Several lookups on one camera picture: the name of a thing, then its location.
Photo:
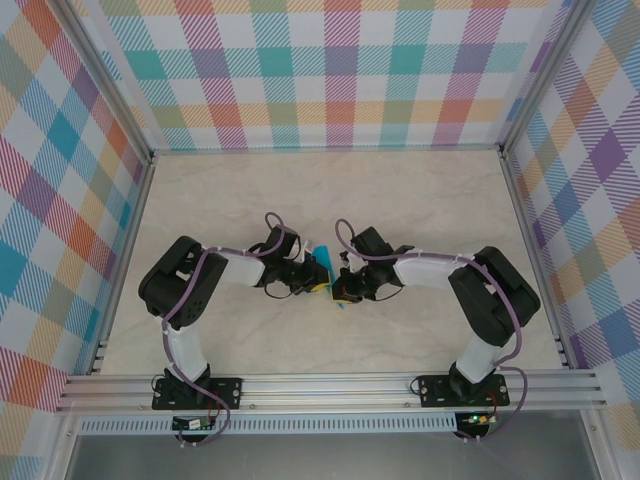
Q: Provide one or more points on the blue paper sheet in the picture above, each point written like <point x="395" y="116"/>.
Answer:
<point x="325" y="260"/>

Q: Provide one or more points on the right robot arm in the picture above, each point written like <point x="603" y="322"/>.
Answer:
<point x="425" y="272"/>

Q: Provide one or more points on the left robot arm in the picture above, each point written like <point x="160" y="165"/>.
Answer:
<point x="242" y="270"/>

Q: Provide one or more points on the grey metal panel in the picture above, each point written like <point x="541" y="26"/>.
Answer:
<point x="325" y="457"/>

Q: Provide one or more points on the small circuit board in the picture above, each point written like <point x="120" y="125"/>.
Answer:
<point x="192" y="424"/>
<point x="477" y="419"/>

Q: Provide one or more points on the aluminium mounting rail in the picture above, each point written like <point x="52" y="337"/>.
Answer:
<point x="325" y="392"/>

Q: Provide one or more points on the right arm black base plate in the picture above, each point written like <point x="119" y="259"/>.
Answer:
<point x="427" y="397"/>

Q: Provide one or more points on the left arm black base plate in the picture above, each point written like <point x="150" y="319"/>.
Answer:
<point x="230" y="387"/>

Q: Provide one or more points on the aluminium side rail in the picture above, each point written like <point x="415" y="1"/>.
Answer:
<point x="126" y="250"/>
<point x="531" y="250"/>

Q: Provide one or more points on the aluminium frame post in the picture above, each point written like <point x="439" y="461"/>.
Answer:
<point x="542" y="75"/>
<point x="112" y="75"/>

